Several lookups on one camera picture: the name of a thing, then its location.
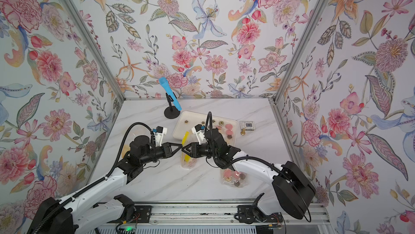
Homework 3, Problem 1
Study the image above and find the small QR code box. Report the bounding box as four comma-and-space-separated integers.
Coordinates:
240, 121, 256, 131

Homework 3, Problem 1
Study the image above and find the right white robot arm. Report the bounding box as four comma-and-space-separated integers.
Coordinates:
182, 129, 316, 220

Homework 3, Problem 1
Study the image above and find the ziploc bag yellow duck print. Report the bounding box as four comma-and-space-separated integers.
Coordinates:
121, 144, 131, 158

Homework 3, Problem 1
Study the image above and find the black mounting plate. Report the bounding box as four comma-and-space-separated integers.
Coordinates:
234, 205, 283, 224
105, 205, 152, 224

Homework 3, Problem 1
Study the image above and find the white rectangular tray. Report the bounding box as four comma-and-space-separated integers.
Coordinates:
172, 111, 238, 146

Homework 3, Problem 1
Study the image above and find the blue microphone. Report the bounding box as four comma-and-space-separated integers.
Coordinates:
159, 77, 182, 111

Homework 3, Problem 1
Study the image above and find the pile of poured cookies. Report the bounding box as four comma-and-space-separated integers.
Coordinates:
212, 119, 237, 140

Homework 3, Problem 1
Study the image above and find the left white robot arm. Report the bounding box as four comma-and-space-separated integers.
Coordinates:
28, 136, 182, 234

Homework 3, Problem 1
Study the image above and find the ziploc bag of cookies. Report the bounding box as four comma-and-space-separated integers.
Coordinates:
180, 131, 197, 170
220, 169, 247, 188

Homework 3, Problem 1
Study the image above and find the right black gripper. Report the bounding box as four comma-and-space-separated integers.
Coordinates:
183, 142, 222, 159

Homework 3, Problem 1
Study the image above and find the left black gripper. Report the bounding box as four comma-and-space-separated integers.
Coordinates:
139, 142, 183, 165

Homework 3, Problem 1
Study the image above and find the black microphone stand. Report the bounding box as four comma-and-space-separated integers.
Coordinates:
164, 93, 180, 119

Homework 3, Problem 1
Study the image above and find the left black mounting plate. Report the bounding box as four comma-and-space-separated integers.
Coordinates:
105, 205, 152, 224

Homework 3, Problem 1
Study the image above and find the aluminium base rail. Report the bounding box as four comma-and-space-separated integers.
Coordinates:
53, 201, 330, 226

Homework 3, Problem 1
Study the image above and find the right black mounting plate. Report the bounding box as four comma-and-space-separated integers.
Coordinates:
234, 205, 283, 224

